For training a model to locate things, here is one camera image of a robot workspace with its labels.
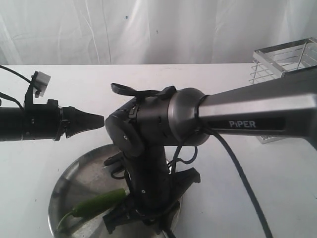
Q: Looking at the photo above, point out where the steel wire utensil rack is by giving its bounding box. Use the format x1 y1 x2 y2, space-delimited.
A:
244 38 317 146

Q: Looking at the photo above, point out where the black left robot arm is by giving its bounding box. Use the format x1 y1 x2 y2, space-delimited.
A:
0 99 105 142

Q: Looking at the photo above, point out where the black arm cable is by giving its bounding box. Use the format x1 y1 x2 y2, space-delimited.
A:
0 64 35 110
110 83 273 238

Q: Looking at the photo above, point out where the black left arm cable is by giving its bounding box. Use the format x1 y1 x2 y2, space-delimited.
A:
0 64 35 110

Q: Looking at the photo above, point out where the white backdrop curtain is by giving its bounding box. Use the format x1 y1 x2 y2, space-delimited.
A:
0 0 317 65

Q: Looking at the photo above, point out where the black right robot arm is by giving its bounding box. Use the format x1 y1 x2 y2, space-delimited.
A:
103 66 317 238

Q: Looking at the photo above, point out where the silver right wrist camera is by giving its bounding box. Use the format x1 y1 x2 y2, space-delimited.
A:
104 152 123 173

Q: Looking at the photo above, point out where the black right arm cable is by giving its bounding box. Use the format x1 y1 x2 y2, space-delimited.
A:
110 83 273 238

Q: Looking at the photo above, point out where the green cucumber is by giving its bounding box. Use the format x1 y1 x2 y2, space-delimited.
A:
56 188 127 232

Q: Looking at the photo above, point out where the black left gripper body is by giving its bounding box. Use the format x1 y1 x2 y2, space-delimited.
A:
47 99 70 141

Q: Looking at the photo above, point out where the round stainless steel plate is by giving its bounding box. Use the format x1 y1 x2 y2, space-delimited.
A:
48 144 167 238

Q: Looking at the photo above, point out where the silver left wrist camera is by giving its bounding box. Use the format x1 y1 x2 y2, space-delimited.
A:
32 71 51 98

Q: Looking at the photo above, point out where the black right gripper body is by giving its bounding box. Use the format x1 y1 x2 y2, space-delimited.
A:
123 146 179 231

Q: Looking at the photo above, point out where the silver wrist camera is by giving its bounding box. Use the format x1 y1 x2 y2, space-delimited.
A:
32 71 51 98
104 152 123 173

